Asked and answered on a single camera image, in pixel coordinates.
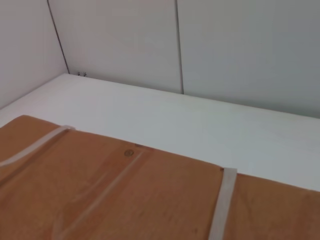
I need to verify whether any white plastic packing strap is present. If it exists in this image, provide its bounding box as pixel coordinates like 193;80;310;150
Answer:
0;124;76;169
207;166;238;240

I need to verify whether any brown cardboard box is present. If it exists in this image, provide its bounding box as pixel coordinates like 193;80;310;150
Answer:
0;114;320;240

